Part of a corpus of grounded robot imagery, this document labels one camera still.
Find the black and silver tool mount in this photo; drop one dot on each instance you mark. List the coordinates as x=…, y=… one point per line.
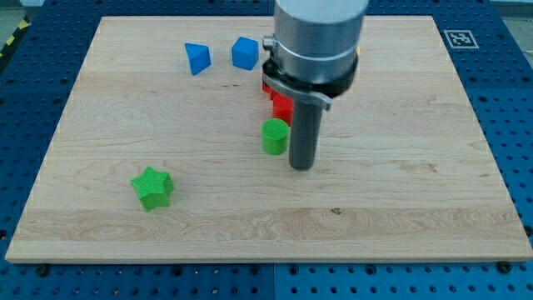
x=312, y=81

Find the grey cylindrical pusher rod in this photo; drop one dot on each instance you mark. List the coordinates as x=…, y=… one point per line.
x=305, y=128

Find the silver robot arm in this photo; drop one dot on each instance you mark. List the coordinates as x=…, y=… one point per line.
x=311, y=27

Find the green star block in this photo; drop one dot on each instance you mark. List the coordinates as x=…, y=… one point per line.
x=153, y=188

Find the red block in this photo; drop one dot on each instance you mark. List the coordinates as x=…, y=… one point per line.
x=282, y=105

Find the green cylinder block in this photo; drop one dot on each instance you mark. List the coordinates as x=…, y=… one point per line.
x=274, y=136

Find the blue cube block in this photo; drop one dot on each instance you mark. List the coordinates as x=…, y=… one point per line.
x=245, y=53

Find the blue triangular block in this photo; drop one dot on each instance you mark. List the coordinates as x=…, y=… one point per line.
x=198, y=56

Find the white fiducial marker tag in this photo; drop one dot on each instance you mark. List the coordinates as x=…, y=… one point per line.
x=460, y=39

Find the wooden board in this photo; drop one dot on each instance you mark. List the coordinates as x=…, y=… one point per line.
x=403, y=172

